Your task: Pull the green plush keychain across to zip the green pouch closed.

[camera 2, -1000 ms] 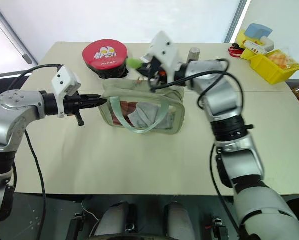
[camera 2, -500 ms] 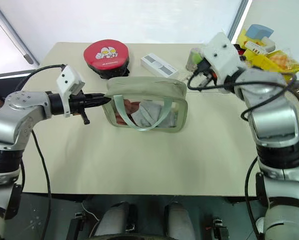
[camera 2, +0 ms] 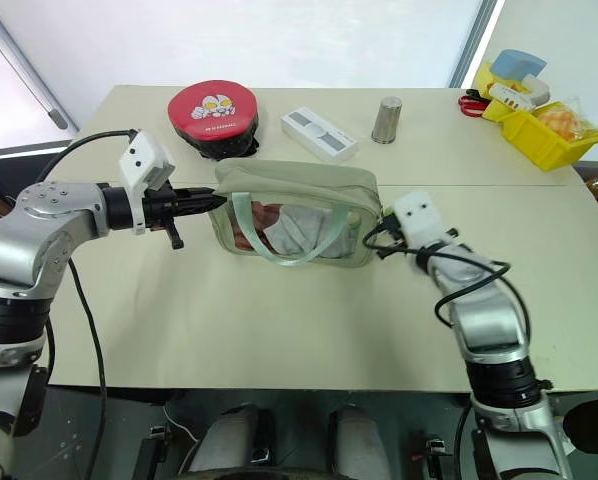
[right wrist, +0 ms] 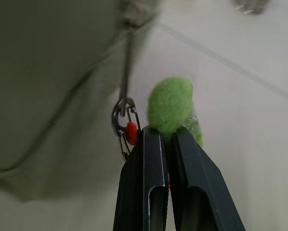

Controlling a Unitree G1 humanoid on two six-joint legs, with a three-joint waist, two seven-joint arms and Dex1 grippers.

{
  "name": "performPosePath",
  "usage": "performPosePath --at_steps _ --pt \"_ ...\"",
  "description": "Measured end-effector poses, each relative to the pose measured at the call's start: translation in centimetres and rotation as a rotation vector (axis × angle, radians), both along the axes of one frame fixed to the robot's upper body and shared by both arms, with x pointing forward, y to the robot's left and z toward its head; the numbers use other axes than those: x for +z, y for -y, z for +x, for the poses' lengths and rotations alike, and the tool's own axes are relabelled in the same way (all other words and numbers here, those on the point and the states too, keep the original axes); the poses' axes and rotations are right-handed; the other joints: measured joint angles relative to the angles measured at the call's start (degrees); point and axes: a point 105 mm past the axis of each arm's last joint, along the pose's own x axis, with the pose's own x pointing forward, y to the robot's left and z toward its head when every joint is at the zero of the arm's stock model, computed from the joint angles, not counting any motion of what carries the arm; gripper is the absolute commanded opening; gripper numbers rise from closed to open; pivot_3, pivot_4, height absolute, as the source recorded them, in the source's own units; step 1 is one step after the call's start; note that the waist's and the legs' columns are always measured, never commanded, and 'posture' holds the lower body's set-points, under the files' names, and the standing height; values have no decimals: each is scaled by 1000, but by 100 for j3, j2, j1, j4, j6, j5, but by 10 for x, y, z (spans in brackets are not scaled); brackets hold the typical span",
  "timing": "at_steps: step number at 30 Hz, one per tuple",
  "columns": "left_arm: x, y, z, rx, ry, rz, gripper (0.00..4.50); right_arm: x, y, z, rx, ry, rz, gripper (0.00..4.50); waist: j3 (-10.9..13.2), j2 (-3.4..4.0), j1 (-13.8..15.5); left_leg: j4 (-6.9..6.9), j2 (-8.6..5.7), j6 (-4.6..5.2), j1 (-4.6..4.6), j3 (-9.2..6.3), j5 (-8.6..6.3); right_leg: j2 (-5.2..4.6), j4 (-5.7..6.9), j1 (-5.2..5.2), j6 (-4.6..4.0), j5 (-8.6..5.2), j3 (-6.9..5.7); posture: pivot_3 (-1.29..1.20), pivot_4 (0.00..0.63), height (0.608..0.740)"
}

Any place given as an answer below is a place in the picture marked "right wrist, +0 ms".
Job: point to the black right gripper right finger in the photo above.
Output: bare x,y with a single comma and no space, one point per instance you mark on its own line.
201,183

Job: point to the green fabric pouch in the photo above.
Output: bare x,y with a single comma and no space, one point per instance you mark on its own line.
38,91

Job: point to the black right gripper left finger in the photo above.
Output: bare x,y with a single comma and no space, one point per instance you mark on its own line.
136,183

